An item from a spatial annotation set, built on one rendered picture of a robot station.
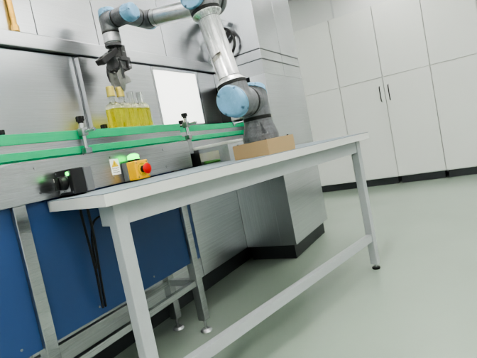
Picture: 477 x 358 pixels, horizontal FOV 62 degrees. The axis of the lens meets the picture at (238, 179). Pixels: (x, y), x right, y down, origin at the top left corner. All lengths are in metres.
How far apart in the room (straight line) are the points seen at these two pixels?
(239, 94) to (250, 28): 1.31
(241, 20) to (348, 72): 2.75
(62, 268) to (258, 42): 1.86
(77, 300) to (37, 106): 0.78
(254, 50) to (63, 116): 1.35
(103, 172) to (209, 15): 0.69
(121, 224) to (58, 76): 0.92
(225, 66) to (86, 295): 0.93
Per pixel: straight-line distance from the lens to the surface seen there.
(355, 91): 5.28
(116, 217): 1.13
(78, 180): 1.33
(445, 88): 5.16
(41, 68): 1.85
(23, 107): 1.75
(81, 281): 1.45
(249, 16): 2.76
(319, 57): 5.44
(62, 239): 1.41
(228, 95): 1.49
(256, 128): 1.60
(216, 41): 1.56
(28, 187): 1.33
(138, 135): 1.70
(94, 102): 1.93
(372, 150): 5.26
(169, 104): 2.32
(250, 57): 2.71
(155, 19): 1.93
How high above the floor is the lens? 0.79
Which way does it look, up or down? 4 degrees down
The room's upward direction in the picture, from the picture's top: 11 degrees counter-clockwise
